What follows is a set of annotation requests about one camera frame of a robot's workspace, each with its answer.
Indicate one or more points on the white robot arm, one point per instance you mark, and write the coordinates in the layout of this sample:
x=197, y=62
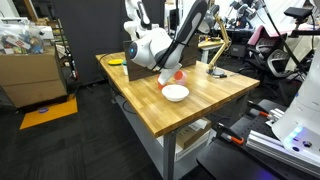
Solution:
x=150, y=50

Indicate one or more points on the white bowl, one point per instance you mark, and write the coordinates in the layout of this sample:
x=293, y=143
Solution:
x=175, y=93

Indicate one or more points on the white cup teal lid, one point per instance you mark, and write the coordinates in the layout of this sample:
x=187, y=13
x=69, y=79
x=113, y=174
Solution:
x=125, y=69

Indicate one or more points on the dark wooden board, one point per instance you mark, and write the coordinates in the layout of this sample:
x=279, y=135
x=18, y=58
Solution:
x=190, y=55

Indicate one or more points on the yellow plate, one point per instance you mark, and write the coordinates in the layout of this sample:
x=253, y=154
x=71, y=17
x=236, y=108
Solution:
x=115, y=62

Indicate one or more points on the small cardboard box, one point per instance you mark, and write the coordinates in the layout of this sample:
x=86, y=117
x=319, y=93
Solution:
x=196, y=135

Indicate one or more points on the wooden desk lamp grey base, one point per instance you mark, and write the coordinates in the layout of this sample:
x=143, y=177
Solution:
x=218, y=72

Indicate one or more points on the small wooden side table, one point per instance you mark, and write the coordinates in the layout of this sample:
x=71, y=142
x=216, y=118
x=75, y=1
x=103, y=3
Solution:
x=210, y=44

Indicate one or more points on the computer monitor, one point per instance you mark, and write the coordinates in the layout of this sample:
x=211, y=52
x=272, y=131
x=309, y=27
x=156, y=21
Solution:
x=172, y=20

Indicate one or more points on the white box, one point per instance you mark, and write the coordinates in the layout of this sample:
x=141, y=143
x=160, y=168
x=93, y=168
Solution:
x=200, y=150

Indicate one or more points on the black metal platform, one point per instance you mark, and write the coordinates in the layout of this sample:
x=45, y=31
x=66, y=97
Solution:
x=226, y=160

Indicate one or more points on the cluttered storage shelf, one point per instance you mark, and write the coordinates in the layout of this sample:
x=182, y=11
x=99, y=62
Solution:
x=63, y=43

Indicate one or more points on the pink office chair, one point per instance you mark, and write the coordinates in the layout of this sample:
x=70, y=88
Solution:
x=258, y=35

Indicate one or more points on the orange floor mat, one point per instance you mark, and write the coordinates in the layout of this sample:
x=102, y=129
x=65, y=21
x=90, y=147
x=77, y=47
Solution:
x=50, y=115

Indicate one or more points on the purple disc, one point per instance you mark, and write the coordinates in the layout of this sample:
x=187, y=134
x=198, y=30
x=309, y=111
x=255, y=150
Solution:
x=43, y=110

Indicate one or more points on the white mesh office chair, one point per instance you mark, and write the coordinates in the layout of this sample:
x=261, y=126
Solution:
x=280, y=61

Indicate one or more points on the large cardboard box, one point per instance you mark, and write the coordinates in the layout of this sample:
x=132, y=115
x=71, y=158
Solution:
x=31, y=78

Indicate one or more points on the white machine housing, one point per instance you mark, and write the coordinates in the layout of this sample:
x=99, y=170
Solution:
x=303, y=113

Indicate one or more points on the clear bag of toys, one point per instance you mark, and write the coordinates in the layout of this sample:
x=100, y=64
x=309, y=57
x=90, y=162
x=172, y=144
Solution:
x=20, y=40

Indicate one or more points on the grey metal table frame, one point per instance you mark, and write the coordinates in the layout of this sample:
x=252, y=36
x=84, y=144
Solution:
x=169, y=156

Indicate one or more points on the aluminium bracket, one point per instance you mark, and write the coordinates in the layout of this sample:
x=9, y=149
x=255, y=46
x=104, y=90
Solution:
x=275, y=115

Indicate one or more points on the aluminium extrusion rail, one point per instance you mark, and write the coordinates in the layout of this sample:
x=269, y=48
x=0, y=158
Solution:
x=266, y=141

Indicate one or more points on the black camera on tripod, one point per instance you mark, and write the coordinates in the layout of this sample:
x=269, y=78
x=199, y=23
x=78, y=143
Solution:
x=296, y=12

